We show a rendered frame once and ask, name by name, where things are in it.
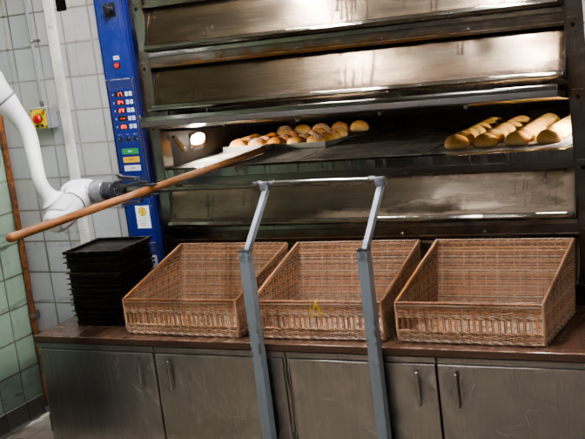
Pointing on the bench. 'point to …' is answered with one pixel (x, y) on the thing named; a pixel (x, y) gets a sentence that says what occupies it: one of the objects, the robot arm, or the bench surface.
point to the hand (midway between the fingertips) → (148, 189)
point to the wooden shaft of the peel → (128, 196)
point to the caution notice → (143, 216)
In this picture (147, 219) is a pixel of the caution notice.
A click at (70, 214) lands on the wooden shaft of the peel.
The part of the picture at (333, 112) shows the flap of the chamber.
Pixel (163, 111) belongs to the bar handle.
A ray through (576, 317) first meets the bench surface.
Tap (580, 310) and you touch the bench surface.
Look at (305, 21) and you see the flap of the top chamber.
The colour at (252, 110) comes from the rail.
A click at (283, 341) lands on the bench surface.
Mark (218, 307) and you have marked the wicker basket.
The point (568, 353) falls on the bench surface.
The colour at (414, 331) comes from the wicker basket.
